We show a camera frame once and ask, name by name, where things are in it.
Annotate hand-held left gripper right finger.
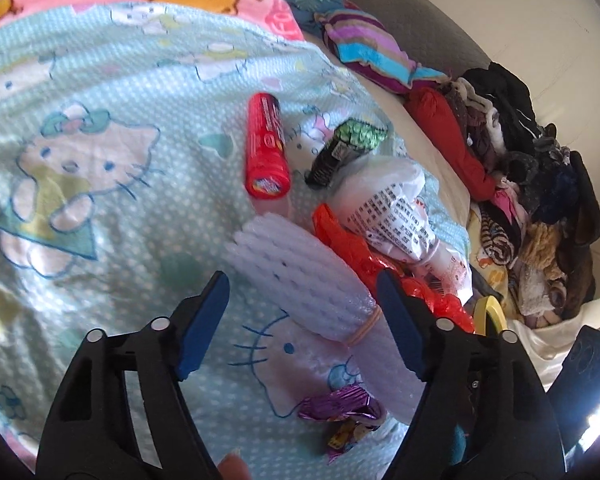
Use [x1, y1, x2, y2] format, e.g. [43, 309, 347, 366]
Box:
[377, 269, 566, 480]

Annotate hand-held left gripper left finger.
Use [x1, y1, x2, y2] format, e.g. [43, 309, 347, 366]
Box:
[36, 270, 231, 480]

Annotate white foam net sleeve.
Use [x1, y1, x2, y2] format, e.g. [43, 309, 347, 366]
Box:
[225, 215, 428, 423]

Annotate purple foil wrapper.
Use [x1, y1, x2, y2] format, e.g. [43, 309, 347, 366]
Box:
[297, 384, 386, 428]

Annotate yellow and purple snack packet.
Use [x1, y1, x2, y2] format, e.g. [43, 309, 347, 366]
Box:
[325, 417, 381, 463]

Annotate person's left hand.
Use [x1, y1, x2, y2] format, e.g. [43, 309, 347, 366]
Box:
[217, 452, 253, 480]

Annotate tan rubber band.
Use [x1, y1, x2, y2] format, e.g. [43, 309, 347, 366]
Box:
[345, 307, 383, 346]

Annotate white cloth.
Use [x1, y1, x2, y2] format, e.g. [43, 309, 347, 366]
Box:
[505, 305, 586, 391]

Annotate red plastic bag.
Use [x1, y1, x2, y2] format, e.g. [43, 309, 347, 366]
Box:
[312, 203, 476, 333]

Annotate yellow cartoon cloth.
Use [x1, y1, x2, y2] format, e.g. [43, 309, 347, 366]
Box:
[467, 207, 513, 306]

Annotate white printed plastic bag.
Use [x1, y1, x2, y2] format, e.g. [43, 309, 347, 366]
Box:
[327, 155, 473, 306]

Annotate light blue cat print blanket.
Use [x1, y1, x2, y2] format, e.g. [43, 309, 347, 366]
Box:
[0, 2, 473, 480]

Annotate pile of clothes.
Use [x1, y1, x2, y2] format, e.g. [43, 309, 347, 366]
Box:
[440, 62, 600, 328]

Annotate black and green wrapper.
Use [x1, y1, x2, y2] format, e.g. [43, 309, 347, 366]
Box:
[305, 119, 387, 190]

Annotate red pillow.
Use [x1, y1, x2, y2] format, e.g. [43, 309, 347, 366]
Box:
[405, 87, 496, 201]

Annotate red plastic tube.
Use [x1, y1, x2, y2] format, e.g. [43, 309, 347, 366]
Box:
[245, 91, 292, 198]

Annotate striped pillow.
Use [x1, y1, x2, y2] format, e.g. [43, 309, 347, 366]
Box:
[320, 9, 451, 95]

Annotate grey upholstered headboard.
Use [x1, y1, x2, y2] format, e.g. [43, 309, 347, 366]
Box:
[300, 0, 496, 78]

